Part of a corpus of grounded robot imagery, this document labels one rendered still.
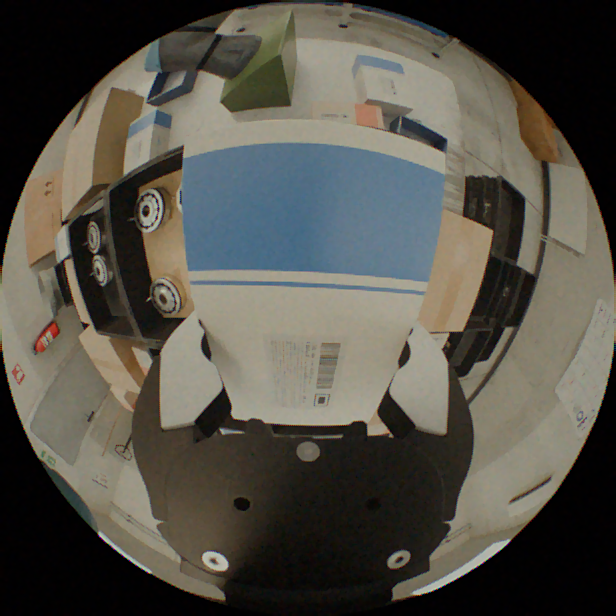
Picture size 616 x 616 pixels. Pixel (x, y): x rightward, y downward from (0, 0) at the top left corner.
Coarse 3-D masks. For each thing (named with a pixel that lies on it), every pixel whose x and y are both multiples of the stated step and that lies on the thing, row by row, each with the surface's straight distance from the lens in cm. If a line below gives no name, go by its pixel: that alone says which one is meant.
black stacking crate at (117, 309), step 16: (80, 224) 80; (80, 240) 80; (80, 256) 79; (80, 272) 78; (96, 288) 81; (112, 288) 76; (96, 304) 81; (112, 304) 81; (96, 320) 81; (112, 320) 81; (128, 320) 72
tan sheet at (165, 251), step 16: (176, 176) 49; (176, 192) 48; (176, 208) 48; (176, 224) 48; (144, 240) 56; (160, 240) 52; (176, 240) 49; (160, 256) 53; (176, 256) 50; (160, 272) 55; (176, 272) 51; (192, 304) 53
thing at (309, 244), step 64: (256, 128) 9; (320, 128) 9; (192, 192) 10; (256, 192) 8; (320, 192) 8; (384, 192) 9; (192, 256) 10; (256, 256) 9; (320, 256) 8; (384, 256) 9; (256, 320) 10; (320, 320) 10; (384, 320) 11; (256, 384) 14; (320, 384) 13; (384, 384) 14
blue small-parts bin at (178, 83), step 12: (168, 72) 96; (180, 72) 91; (192, 72) 81; (156, 84) 89; (168, 84) 90; (180, 84) 74; (192, 84) 79; (156, 96) 79; (168, 96) 79; (180, 96) 80
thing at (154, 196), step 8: (144, 192) 51; (152, 192) 49; (144, 200) 51; (152, 200) 49; (160, 200) 47; (136, 208) 53; (160, 208) 47; (136, 216) 53; (160, 216) 47; (136, 224) 53; (144, 224) 51; (152, 224) 50
